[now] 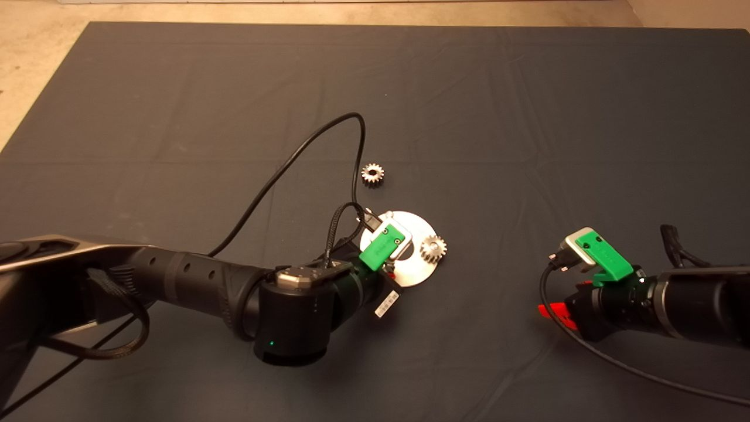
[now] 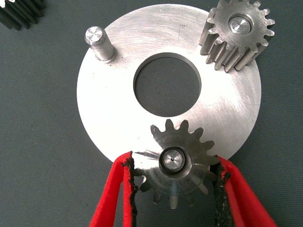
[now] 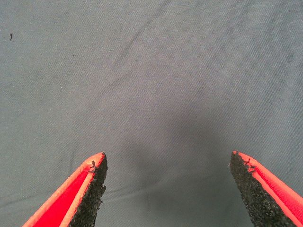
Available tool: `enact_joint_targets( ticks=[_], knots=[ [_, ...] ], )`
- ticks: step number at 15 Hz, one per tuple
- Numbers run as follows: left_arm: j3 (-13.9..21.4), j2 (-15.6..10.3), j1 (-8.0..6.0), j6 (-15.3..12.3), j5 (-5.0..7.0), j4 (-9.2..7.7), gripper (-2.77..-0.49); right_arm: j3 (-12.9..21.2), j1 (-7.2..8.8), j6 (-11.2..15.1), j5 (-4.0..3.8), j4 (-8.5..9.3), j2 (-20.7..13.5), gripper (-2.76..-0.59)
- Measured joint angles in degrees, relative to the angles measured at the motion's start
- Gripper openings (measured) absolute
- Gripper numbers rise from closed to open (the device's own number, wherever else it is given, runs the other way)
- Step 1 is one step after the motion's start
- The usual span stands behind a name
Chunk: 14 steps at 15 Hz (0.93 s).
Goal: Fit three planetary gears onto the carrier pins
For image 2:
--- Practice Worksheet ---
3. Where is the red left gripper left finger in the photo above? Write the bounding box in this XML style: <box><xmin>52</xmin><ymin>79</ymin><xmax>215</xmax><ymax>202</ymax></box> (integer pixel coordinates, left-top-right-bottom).
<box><xmin>89</xmin><ymin>151</ymin><xmax>139</xmax><ymax>227</ymax></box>

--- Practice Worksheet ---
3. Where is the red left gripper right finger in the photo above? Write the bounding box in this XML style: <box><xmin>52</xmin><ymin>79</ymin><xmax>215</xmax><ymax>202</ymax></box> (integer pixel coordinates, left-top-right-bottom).
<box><xmin>210</xmin><ymin>155</ymin><xmax>279</xmax><ymax>227</ymax></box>

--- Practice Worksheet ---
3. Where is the small steel planetary gear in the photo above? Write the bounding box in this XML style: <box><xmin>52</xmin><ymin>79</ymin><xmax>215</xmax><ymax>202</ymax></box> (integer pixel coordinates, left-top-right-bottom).
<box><xmin>198</xmin><ymin>0</ymin><xmax>276</xmax><ymax>73</ymax></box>
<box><xmin>0</xmin><ymin>0</ymin><xmax>45</xmax><ymax>32</ymax></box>
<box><xmin>132</xmin><ymin>119</ymin><xmax>221</xmax><ymax>210</ymax></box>

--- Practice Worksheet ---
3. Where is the round metal carrier plate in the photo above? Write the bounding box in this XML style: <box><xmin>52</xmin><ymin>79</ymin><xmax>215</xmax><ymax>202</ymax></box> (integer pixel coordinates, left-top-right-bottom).
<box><xmin>76</xmin><ymin>3</ymin><xmax>262</xmax><ymax>166</ymax></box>

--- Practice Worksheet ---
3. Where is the dark grey table cloth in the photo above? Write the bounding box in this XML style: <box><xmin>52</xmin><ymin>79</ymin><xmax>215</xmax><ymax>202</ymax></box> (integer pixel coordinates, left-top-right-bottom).
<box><xmin>0</xmin><ymin>0</ymin><xmax>303</xmax><ymax>227</ymax></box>

